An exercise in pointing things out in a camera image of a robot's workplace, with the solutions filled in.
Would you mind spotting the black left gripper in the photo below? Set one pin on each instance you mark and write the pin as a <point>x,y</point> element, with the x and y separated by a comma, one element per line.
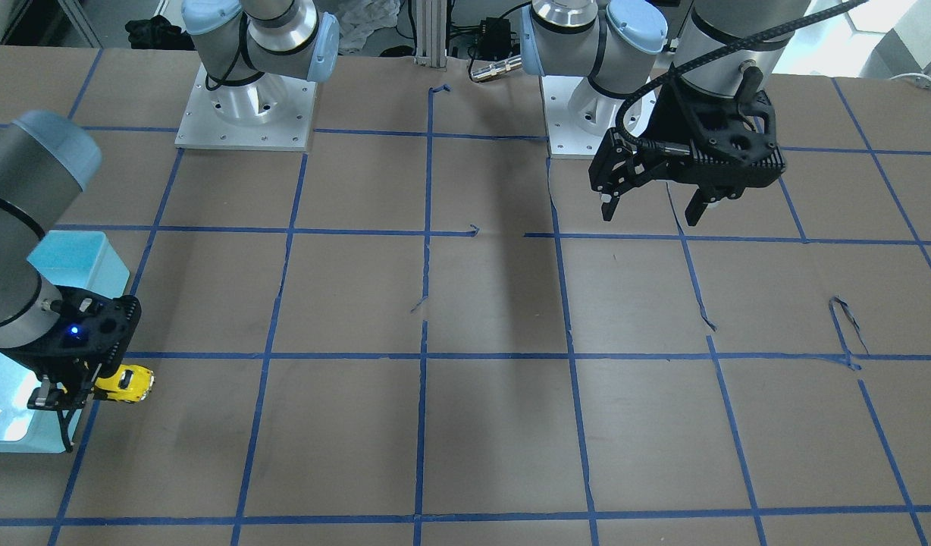
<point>669,125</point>

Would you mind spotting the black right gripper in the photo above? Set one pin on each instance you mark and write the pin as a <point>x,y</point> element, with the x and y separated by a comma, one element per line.
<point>47,362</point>

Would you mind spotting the yellow beetle toy car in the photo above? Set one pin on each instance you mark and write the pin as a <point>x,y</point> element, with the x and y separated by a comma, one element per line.
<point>130,383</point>

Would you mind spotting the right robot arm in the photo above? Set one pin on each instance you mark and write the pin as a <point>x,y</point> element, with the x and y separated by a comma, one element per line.
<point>46,161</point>

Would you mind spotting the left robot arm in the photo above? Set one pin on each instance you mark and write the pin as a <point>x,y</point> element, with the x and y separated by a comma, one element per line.
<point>726,49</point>

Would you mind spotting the light blue plastic bin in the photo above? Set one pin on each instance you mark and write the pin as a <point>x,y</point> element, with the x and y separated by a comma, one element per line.
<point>83,259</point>

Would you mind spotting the silver cylindrical connector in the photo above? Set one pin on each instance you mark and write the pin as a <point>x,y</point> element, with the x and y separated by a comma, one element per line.
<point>495,69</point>

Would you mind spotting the black power adapter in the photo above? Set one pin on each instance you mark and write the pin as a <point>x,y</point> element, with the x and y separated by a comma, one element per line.
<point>494,41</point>

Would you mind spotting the black cloth bundle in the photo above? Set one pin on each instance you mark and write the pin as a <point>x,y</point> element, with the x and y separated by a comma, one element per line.
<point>157,34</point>

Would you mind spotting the white crumpled cloth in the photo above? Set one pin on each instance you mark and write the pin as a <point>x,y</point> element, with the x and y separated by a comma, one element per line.
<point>359,19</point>

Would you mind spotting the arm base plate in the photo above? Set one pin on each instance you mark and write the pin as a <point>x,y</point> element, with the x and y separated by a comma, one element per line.
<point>273,114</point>
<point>577,116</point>

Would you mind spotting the aluminium frame post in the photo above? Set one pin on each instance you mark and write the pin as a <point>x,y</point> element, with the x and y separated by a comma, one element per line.
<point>430,25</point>

